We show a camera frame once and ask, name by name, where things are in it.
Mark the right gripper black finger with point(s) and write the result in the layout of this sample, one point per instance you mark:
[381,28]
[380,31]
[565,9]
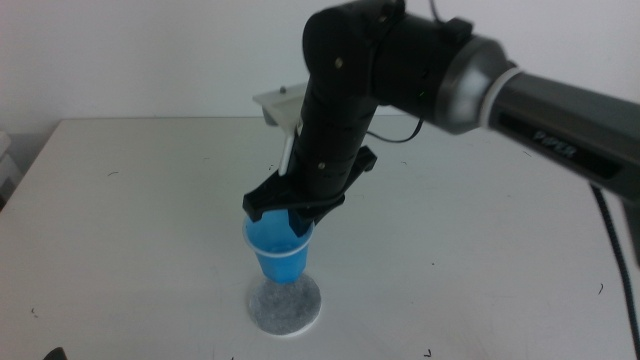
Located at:
[327,210]
[300,222]

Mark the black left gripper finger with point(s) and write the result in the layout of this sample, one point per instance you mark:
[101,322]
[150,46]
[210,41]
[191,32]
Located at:
[55,355]

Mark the blue plastic cup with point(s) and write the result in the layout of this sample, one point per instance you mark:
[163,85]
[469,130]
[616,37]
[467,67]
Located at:
[280,262]

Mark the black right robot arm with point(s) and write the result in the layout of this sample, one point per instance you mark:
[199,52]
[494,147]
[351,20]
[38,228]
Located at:
[550,115]

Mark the round grey felt cup mat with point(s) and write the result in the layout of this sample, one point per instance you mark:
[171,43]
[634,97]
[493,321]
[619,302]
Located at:
[285,310]

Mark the clear wrist camera mount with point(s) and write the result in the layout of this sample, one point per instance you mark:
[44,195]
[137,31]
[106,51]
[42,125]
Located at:
[280,105]

